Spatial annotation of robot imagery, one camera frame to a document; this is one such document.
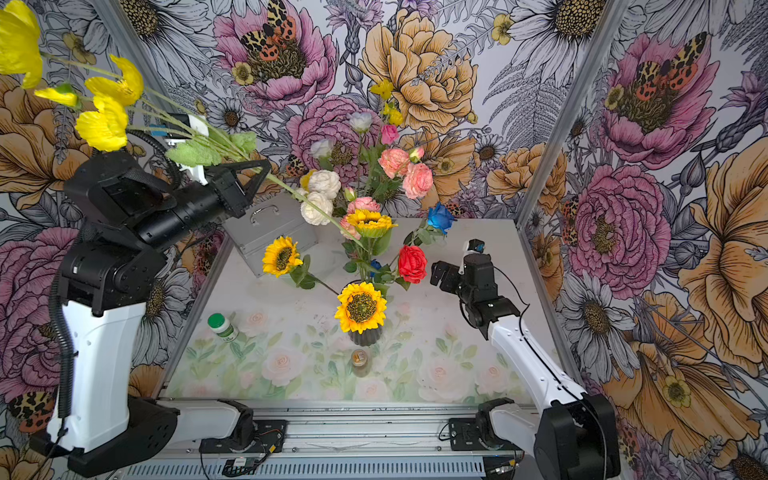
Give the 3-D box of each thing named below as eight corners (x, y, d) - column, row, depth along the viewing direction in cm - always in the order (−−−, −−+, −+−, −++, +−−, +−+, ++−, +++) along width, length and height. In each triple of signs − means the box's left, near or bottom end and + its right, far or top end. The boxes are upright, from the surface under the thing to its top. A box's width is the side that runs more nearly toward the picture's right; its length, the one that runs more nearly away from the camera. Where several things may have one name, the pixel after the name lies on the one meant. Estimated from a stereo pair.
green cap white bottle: (218, 342, 91) (203, 328, 84) (224, 327, 94) (210, 312, 87) (236, 342, 91) (222, 328, 84) (241, 327, 94) (229, 312, 87)
